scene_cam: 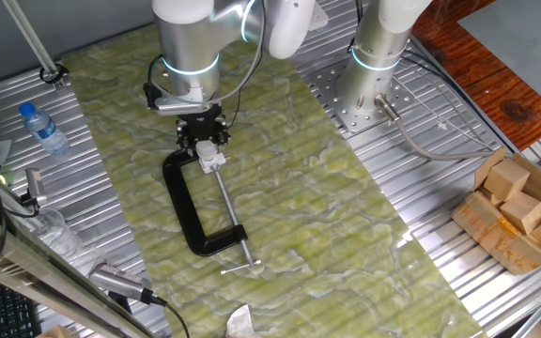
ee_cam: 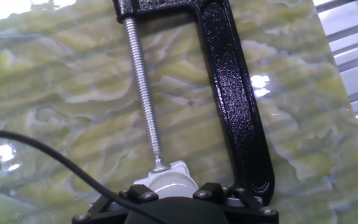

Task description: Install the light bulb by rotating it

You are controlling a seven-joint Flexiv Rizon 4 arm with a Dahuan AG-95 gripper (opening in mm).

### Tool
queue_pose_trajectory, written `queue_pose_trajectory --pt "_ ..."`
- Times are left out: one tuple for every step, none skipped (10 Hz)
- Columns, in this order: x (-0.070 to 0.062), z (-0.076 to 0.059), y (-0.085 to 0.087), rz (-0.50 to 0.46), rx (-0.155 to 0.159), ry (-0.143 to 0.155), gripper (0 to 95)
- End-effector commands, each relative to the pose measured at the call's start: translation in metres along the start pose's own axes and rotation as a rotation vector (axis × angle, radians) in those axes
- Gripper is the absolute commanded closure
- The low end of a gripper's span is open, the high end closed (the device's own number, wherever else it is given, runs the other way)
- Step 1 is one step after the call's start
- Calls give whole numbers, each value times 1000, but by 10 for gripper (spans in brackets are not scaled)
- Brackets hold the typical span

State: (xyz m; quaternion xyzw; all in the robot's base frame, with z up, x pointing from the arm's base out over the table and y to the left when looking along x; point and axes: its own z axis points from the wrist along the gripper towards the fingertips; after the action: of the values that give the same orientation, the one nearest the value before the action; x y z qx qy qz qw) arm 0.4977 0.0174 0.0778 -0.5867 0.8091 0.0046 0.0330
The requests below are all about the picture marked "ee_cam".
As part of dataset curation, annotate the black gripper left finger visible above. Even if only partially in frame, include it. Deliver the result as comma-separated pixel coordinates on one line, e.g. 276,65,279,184
72,184,160,224

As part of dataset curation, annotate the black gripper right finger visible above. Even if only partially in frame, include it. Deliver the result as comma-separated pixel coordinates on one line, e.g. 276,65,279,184
192,182,280,224

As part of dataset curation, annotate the white light bulb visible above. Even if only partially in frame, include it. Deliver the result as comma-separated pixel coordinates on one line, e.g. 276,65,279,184
147,172,200,200

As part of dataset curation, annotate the white lamp socket adapter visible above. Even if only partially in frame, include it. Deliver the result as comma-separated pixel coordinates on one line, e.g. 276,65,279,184
133,160,192,187

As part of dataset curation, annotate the black C-clamp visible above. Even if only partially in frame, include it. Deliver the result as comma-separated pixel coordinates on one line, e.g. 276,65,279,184
112,0,275,206

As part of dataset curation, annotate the green marble pattern mat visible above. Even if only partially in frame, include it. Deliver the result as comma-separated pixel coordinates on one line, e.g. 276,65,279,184
0,0,358,224

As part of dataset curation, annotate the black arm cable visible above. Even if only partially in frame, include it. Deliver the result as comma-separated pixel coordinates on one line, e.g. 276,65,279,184
0,129,170,224

